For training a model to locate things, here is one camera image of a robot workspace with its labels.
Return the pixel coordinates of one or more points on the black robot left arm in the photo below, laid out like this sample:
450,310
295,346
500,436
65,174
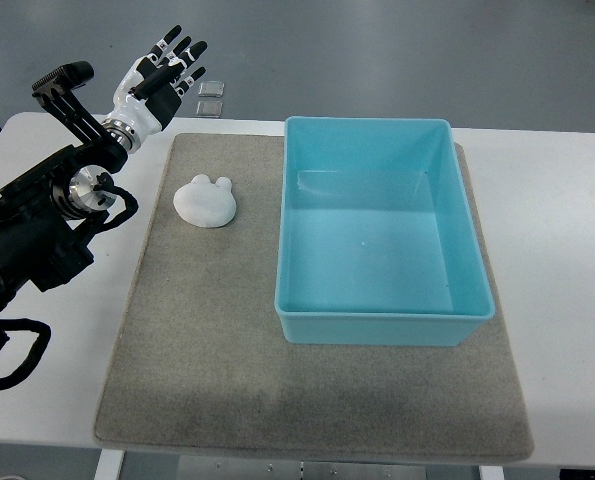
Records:
48,216

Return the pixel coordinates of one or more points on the grey felt mat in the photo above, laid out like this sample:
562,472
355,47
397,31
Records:
201,364

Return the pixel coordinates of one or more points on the light blue plastic box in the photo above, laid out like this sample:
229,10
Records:
377,237

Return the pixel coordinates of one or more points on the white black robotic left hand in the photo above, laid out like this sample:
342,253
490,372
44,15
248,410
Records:
152,91

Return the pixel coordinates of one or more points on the black camera bracket on wrist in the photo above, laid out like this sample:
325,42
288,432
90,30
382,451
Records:
54,93

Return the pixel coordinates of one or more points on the lower floor socket plate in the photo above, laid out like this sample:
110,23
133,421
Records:
209,108

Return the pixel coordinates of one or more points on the white plush toy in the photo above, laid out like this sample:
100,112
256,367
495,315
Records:
204,203

